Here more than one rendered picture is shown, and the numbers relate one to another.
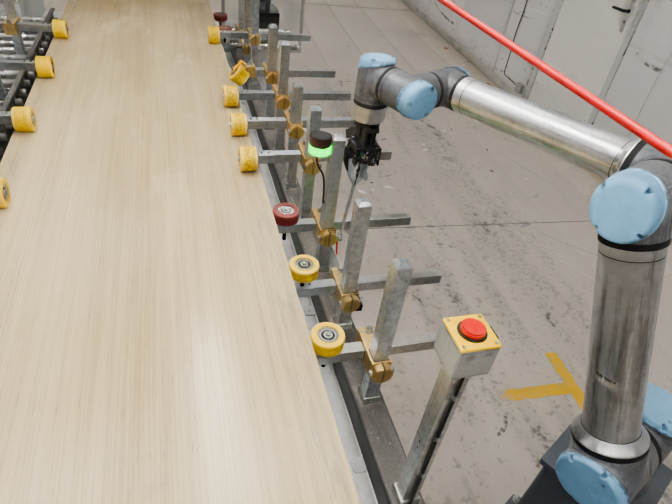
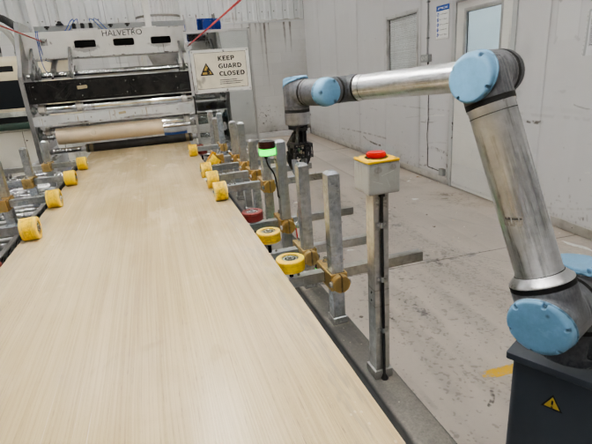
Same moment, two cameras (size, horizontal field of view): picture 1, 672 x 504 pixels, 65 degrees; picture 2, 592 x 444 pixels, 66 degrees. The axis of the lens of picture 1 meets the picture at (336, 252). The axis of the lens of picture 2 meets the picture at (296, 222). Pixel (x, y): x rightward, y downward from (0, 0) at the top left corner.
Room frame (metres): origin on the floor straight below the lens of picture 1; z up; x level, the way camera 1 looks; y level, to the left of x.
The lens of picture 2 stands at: (-0.34, -0.13, 1.40)
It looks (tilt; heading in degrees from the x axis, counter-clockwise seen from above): 18 degrees down; 4
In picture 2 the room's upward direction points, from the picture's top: 4 degrees counter-clockwise
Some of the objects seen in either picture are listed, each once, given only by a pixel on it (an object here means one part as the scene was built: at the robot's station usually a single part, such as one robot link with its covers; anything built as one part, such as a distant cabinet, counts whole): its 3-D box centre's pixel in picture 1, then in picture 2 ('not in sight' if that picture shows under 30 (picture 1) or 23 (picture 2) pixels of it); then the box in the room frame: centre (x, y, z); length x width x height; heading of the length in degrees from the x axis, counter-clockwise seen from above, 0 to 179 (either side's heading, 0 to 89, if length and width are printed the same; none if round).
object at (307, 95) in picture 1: (291, 94); (251, 162); (2.05, 0.27, 0.95); 0.50 x 0.04 x 0.04; 111
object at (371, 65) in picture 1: (375, 79); (296, 93); (1.32, -0.03, 1.32); 0.10 x 0.09 x 0.12; 44
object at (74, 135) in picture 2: not in sight; (138, 129); (3.31, 1.38, 1.05); 1.43 x 0.12 x 0.12; 111
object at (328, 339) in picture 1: (325, 349); (291, 275); (0.82, -0.01, 0.85); 0.08 x 0.08 x 0.11
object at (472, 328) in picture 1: (472, 330); (376, 156); (0.58, -0.23, 1.22); 0.04 x 0.04 x 0.02
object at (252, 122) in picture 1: (304, 122); (262, 171); (1.81, 0.19, 0.95); 0.50 x 0.04 x 0.04; 111
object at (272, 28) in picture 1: (271, 82); (236, 163); (2.23, 0.39, 0.92); 0.03 x 0.03 x 0.48; 21
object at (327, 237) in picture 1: (322, 227); (284, 222); (1.31, 0.05, 0.85); 0.13 x 0.06 x 0.05; 21
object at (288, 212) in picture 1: (285, 224); (253, 224); (1.29, 0.17, 0.85); 0.08 x 0.08 x 0.11
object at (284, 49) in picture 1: (281, 102); (245, 167); (1.99, 0.30, 0.93); 0.03 x 0.03 x 0.48; 21
